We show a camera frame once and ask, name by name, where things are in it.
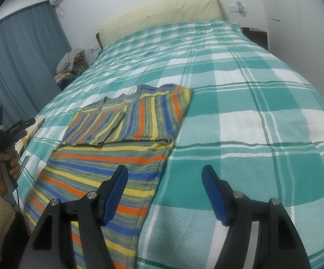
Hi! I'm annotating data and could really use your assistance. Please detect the striped knitted sweater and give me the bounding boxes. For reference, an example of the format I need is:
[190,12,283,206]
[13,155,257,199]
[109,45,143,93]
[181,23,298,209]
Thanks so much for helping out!
[62,83,194,147]

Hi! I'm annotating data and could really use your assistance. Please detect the striped knitted pants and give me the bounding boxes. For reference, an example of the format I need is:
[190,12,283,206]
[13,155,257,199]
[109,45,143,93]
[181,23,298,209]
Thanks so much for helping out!
[23,141,175,269]

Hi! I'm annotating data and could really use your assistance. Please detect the green plaid bed blanket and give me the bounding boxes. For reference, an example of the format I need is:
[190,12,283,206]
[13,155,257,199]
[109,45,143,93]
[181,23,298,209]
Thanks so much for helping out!
[16,20,324,269]

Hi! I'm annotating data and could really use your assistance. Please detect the cream padded headboard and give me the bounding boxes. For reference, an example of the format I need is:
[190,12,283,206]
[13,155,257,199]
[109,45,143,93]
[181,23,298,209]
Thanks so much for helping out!
[96,0,224,51]

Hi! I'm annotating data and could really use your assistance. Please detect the white wardrobe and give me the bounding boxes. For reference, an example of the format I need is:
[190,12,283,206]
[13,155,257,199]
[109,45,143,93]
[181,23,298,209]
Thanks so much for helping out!
[259,0,324,96]

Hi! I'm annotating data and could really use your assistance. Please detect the pile of clothes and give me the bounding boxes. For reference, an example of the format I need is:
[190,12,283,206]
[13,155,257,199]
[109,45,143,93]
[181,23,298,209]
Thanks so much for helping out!
[54,49,86,90]

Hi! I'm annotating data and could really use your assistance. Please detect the blue-grey curtain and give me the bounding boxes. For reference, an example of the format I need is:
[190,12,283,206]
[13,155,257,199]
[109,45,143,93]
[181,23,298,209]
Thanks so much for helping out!
[0,4,72,185]

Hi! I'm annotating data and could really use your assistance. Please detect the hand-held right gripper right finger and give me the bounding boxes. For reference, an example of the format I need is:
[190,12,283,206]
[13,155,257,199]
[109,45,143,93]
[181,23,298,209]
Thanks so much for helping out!
[201,165,304,269]

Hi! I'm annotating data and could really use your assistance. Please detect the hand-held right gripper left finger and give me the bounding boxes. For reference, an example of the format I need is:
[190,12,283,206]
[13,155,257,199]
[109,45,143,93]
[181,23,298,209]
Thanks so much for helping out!
[20,165,129,269]

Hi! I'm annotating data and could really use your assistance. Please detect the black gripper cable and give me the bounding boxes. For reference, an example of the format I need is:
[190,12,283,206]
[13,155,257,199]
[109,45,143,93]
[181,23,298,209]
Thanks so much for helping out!
[11,185,22,214]

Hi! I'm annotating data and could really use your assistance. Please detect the dark bedside table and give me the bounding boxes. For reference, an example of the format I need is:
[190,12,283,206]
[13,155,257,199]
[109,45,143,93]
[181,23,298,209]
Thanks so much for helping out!
[242,26,268,51]

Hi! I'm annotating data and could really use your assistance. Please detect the cream patterned folded cloth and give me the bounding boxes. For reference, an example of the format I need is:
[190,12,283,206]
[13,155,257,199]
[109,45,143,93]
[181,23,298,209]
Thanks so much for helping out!
[15,118,45,153]

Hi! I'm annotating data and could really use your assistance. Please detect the wall socket with blue plug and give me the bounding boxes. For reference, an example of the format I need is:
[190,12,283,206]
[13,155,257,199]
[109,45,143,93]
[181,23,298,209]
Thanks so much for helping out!
[229,1,248,14]

